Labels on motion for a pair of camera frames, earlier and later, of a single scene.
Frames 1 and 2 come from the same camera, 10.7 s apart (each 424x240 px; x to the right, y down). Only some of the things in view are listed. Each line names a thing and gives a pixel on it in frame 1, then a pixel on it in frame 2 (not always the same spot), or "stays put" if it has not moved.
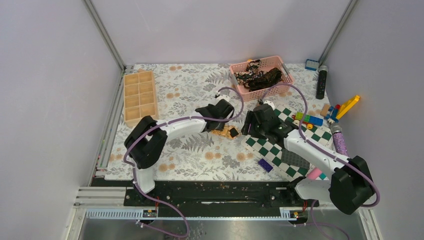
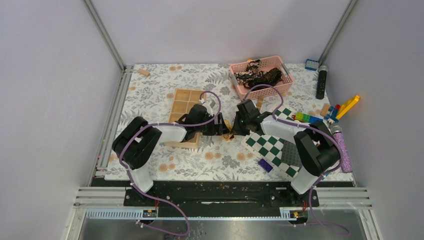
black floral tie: x=255 y=79 stays put
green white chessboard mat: x=271 y=153 stays put
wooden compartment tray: x=139 y=97 -> x=183 y=101
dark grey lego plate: x=292 y=159 stays put
